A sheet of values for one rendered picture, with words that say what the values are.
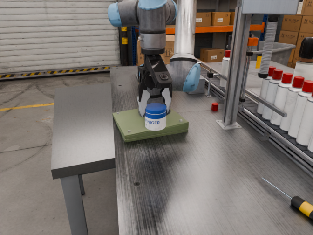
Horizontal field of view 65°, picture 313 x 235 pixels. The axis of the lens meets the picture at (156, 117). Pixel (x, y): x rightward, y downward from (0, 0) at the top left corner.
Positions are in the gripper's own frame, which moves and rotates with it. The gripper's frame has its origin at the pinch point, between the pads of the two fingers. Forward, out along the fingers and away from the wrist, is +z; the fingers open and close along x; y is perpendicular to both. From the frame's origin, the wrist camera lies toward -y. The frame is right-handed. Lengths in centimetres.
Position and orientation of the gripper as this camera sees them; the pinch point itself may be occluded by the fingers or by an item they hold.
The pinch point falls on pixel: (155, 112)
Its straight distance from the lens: 80.0
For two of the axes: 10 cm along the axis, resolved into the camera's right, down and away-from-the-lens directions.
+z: 0.0, 9.1, 4.2
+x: -9.4, 1.4, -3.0
